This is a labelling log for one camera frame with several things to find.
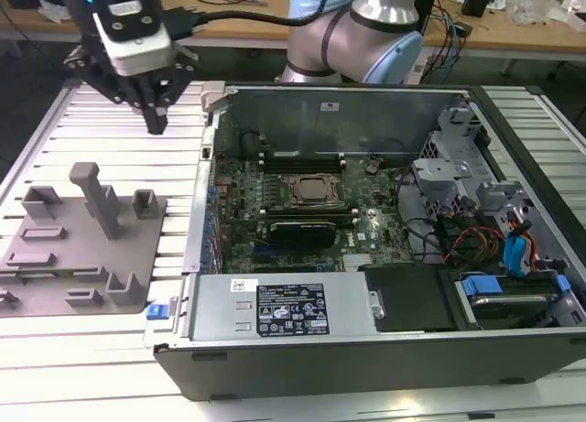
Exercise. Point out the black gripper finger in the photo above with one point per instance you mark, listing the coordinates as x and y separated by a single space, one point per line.
110 88
181 74

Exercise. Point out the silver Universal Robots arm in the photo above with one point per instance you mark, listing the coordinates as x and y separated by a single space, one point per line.
357 33

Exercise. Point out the black RAM slot bank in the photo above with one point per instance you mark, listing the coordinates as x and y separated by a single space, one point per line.
302 163
311 211

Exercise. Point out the crumpled white paper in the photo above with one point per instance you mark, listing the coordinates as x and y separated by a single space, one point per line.
50 7

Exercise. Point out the wooden desk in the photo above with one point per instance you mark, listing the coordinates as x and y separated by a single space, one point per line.
229 30

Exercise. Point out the black cylindrical capacitor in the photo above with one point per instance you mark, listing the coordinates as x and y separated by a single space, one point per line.
250 143

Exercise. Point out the gray plastic parts rack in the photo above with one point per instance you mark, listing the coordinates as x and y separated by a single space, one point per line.
68 257

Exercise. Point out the silver CPU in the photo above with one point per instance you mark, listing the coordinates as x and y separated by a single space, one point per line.
313 189

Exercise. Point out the black graphics card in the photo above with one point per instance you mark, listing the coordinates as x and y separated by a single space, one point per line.
302 234

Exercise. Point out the round coin battery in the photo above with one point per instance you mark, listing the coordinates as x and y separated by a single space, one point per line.
372 168

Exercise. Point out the small white barcode sticker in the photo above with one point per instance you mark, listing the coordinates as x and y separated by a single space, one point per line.
238 285

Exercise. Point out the blue plastic case latch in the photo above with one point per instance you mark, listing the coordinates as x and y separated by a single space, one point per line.
157 312

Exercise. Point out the green motherboard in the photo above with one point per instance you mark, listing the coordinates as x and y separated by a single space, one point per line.
366 225

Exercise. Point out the silver power supply unit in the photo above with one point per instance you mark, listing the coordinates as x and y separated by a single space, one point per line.
220 312

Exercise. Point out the silver finned heatsink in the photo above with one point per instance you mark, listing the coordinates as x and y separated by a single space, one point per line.
358 262

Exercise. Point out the black power supply label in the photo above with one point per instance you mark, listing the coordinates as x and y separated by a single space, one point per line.
293 310

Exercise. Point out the gray metal drive cage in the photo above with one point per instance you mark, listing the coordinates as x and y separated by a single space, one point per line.
439 175

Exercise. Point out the small black box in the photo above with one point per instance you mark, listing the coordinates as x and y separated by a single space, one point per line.
477 3

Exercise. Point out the black plastic air shroud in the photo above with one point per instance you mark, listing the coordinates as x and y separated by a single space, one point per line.
407 298

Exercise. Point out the black open PC case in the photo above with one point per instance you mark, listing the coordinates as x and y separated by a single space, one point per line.
320 371

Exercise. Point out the clear plastic bag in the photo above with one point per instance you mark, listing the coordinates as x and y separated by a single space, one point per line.
533 5

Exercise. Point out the hard disk in blue carrier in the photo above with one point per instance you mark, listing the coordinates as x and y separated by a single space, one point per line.
478 287

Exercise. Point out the red and white carton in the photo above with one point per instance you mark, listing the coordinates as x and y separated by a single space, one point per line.
578 3

